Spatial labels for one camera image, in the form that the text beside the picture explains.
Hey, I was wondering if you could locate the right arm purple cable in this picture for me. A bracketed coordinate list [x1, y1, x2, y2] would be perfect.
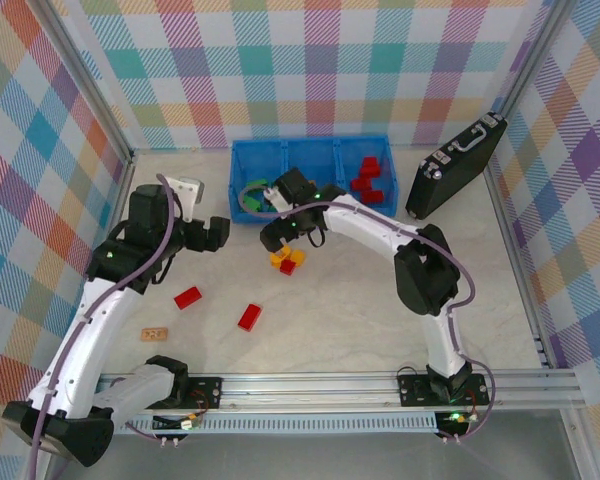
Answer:
[238, 183, 496, 444]

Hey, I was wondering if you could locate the slotted white cable duct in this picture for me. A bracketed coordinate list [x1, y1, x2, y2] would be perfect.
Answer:
[122, 413, 444, 435]

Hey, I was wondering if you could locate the black briefcase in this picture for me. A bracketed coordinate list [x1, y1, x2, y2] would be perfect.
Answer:
[404, 113, 509, 221]

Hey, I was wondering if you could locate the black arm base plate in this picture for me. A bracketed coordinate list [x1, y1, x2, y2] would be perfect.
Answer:
[396, 368, 501, 409]
[182, 375, 225, 410]

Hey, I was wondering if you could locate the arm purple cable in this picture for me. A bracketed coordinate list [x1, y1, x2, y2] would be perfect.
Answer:
[238, 183, 496, 444]
[27, 173, 181, 480]

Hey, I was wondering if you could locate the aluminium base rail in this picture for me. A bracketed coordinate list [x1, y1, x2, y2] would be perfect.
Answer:
[97, 370, 584, 414]

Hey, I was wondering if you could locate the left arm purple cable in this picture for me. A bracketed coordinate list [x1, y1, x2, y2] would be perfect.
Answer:
[27, 173, 181, 480]

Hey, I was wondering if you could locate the aluminium frame post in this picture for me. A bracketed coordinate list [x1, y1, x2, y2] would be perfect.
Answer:
[494, 0, 579, 121]
[39, 0, 134, 151]

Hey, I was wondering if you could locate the blue three-compartment plastic bin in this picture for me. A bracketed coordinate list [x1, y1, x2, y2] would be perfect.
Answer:
[228, 133, 399, 226]

